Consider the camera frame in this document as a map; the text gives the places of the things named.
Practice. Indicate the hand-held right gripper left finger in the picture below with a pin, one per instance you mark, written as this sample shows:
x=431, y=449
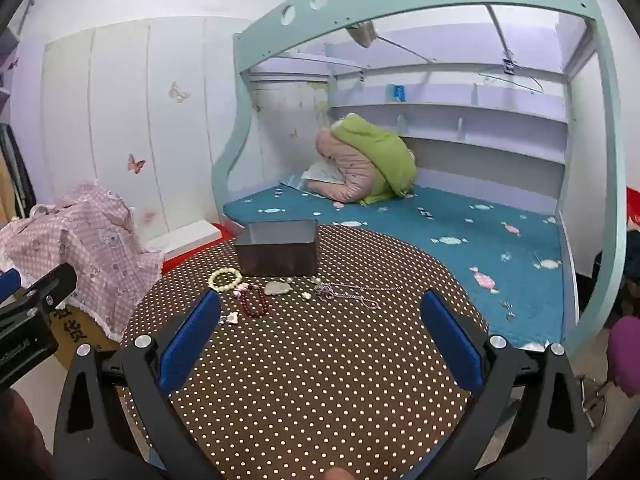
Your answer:
x=192, y=345

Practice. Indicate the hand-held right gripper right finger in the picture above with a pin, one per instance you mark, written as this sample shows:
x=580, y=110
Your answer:
x=452, y=345

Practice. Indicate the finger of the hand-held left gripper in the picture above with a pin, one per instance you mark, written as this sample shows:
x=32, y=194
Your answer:
x=52, y=282
x=7, y=282

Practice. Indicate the pale jade pendant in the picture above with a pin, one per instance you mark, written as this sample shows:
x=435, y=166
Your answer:
x=277, y=287

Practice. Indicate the grey metal tin box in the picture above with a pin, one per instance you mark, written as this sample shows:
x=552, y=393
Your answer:
x=275, y=255

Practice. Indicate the white heart charm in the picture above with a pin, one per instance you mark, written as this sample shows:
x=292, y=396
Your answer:
x=228, y=318

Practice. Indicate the cardboard box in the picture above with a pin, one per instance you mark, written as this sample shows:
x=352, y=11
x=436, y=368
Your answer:
x=75, y=332

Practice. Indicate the pink checkered cloth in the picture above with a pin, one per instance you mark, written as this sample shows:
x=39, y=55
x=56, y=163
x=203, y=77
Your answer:
x=90, y=240

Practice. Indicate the blue candy print bedsheet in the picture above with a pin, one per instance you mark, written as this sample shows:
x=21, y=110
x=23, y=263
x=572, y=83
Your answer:
x=400, y=270

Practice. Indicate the yellow hanging garment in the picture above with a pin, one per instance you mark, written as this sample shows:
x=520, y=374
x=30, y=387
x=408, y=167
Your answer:
x=5, y=185

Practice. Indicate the red box with white lid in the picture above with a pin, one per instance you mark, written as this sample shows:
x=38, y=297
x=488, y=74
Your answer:
x=190, y=237

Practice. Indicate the dark hanging jacket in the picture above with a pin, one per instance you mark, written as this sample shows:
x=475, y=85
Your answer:
x=20, y=175

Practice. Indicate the pink butterfly sticker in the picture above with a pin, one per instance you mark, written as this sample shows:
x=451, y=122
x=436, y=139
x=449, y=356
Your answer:
x=135, y=164

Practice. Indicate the white wardrobe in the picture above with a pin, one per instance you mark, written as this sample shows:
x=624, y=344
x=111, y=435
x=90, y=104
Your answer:
x=120, y=125

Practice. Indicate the purple stool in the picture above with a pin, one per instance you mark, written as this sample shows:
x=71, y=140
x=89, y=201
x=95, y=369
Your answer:
x=625, y=355

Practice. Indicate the light blue folded cloth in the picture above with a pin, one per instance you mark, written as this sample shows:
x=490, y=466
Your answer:
x=292, y=181

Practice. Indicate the green and pink quilt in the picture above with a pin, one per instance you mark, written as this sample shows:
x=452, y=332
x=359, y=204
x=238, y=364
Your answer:
x=380, y=160

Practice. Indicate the white pillow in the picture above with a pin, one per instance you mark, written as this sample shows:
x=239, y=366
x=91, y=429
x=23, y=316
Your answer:
x=322, y=174

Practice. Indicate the red paper decoration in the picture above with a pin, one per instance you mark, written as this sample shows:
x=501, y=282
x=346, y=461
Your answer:
x=634, y=207

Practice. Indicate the gold butterfly sticker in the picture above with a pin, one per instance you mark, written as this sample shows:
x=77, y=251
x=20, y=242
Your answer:
x=179, y=93

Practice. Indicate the small blue box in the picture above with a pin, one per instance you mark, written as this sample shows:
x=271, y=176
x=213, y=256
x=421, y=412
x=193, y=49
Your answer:
x=399, y=93

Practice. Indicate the metal support rod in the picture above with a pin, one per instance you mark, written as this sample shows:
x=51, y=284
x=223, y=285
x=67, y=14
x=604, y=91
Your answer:
x=400, y=49
x=497, y=30

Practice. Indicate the grey hanging cloth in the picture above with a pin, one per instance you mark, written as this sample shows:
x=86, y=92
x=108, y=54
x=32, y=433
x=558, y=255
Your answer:
x=362, y=35

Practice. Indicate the white wall shelf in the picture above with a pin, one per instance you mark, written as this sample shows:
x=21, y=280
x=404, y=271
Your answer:
x=500, y=120

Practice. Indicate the purple wall shelf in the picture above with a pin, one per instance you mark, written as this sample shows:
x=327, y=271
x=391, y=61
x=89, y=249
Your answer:
x=10, y=35

